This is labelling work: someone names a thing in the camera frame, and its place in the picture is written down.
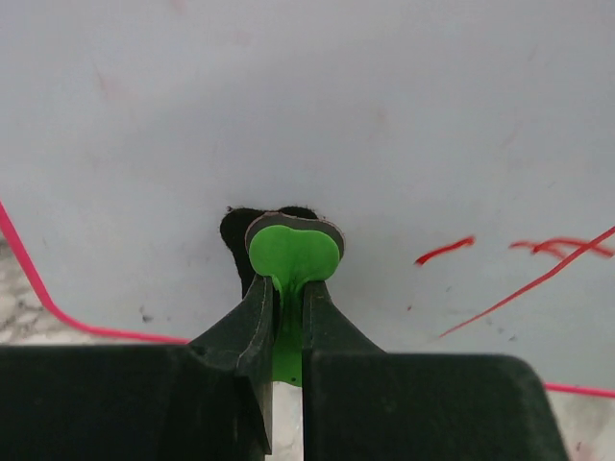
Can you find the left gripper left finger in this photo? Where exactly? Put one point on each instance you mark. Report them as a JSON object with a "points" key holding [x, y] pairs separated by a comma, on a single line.
{"points": [[209, 399]]}

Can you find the pink framed whiteboard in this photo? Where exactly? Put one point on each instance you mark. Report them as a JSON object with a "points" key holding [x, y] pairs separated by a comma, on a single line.
{"points": [[464, 148]]}

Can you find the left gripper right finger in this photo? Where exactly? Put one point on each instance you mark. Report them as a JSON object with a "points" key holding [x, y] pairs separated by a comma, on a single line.
{"points": [[362, 403]]}

